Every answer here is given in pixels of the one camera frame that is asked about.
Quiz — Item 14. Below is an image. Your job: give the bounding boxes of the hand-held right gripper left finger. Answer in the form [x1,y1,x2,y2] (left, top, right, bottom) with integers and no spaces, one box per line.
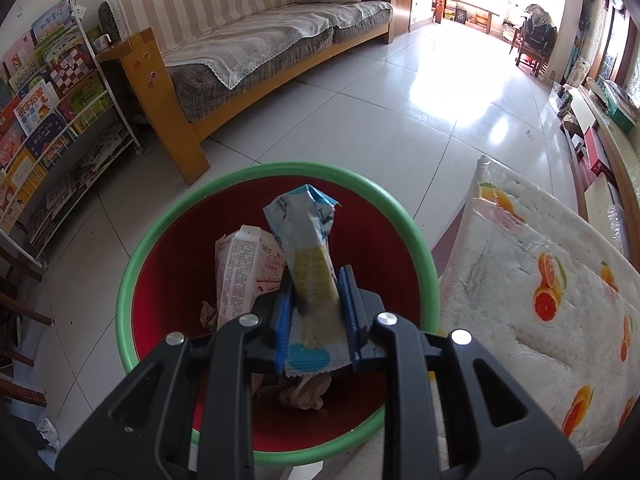
[54,274,295,480]

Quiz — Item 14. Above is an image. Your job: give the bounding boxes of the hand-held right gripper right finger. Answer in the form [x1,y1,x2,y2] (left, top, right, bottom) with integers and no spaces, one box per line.
[339,264,584,480]

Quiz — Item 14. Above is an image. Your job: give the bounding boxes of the blue yellow snack wrapper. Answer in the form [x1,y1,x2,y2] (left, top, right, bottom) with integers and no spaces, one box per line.
[263,184,347,378]

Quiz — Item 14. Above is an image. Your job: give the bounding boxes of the pink white carton box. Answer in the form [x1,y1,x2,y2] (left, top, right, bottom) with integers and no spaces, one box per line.
[215,225,287,332]

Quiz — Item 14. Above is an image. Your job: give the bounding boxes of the brown paper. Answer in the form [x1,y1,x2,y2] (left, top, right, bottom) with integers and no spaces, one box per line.
[255,372,334,412]

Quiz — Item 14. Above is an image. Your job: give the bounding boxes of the green rimmed red bin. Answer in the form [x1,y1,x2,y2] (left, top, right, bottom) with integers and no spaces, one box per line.
[116,161,441,466]

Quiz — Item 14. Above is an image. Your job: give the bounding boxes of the fruit print tablecloth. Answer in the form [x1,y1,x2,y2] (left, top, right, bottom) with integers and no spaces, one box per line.
[434,155,640,452]

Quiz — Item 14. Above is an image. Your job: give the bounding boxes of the crumpled white paper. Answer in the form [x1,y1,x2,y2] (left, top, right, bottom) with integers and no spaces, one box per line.
[36,416,62,450]

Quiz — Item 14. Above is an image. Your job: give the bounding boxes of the dark wooden chair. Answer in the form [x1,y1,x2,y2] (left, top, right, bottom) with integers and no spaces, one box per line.
[0,245,54,407]

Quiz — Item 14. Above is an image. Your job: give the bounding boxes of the long television cabinet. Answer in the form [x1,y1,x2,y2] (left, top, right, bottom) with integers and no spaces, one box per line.
[559,75,640,262]

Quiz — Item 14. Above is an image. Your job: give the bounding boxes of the red box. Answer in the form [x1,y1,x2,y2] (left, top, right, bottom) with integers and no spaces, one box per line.
[582,127,614,177]

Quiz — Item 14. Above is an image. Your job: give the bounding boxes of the striped sofa cover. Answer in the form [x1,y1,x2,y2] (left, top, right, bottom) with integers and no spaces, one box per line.
[101,0,394,92]

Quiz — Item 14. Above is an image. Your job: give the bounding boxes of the row of picture books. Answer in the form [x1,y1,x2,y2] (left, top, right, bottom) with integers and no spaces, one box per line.
[0,1,132,246]

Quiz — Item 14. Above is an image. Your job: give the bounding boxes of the low wooden bench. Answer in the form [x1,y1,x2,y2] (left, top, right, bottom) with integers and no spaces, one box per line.
[442,0,507,37]

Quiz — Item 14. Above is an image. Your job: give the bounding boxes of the wooden chair with clothes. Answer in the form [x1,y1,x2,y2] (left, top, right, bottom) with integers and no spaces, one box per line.
[509,4,559,79]

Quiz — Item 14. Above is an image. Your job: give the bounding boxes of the green box with papers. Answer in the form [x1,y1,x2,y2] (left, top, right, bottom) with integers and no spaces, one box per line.
[601,80,640,134]

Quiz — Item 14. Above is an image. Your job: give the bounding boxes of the white wire book rack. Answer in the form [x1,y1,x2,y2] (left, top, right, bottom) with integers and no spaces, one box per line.
[0,0,143,269]

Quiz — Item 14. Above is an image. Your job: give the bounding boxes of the wooden frame sofa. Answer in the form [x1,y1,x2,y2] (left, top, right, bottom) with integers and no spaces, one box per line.
[96,0,397,186]

